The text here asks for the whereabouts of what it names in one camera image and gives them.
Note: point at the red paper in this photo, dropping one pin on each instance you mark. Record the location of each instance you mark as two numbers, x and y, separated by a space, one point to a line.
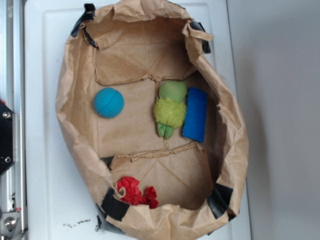
133 195

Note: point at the green plush toy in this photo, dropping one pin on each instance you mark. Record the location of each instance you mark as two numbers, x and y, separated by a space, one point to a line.
170 109

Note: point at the brown paper bag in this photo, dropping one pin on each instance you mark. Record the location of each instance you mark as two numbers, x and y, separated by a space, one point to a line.
134 46

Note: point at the blue sponge block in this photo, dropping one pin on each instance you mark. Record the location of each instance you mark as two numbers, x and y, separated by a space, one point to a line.
196 113

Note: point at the blue rubber ball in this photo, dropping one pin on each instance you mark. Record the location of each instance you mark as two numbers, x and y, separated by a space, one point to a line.
108 102

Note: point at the black mounting bracket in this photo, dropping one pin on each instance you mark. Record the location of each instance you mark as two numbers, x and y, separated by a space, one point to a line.
7 138

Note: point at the aluminium frame rail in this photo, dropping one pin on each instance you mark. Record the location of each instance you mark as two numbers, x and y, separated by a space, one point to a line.
13 190

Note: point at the silver corner bracket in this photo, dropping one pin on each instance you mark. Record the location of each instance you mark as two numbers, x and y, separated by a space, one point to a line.
10 222

